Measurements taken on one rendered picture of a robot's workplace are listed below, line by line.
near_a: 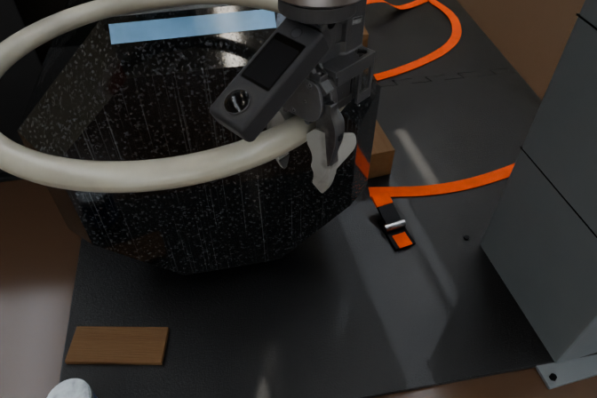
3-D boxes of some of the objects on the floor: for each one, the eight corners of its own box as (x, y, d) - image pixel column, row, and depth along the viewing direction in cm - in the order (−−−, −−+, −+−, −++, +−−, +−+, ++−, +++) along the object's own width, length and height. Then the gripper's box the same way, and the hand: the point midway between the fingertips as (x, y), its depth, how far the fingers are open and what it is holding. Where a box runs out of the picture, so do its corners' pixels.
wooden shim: (66, 364, 130) (64, 362, 129) (78, 328, 137) (76, 325, 136) (162, 365, 130) (161, 362, 129) (169, 329, 137) (168, 326, 136)
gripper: (407, -4, 44) (378, 177, 58) (305, -37, 50) (301, 133, 64) (346, 27, 39) (330, 216, 53) (241, -15, 46) (252, 163, 60)
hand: (298, 173), depth 57 cm, fingers closed on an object, 5 cm apart
